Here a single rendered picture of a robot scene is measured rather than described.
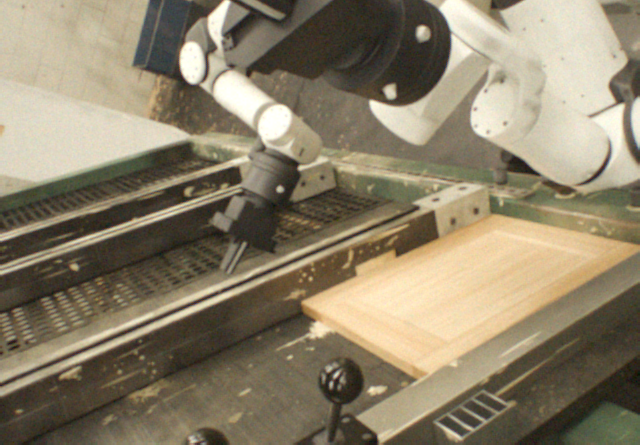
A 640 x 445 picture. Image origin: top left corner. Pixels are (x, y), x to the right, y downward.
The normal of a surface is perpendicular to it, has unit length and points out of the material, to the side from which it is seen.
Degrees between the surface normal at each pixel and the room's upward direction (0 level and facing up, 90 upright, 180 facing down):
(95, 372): 90
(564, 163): 73
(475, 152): 0
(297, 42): 102
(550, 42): 46
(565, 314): 60
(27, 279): 90
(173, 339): 90
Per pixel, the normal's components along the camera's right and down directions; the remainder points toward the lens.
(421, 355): -0.19, -0.94
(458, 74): 0.50, 0.70
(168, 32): 0.52, 0.18
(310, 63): 0.24, 0.92
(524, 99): 0.23, 0.62
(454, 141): -0.81, -0.20
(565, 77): -0.61, 0.55
